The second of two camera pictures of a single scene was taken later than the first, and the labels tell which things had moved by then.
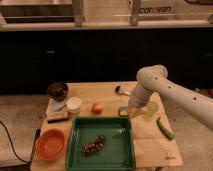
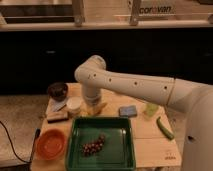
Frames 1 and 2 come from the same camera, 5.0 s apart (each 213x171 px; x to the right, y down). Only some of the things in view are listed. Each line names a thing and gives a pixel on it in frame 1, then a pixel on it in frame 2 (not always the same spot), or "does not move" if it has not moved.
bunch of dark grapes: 88,149 does not move
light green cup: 152,108 does not move
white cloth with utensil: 55,106 does not move
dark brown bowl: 57,91 does not move
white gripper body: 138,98 → 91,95
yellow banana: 136,112 → 97,112
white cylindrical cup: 74,105 does not move
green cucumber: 164,129 does not move
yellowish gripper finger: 141,112 → 96,110
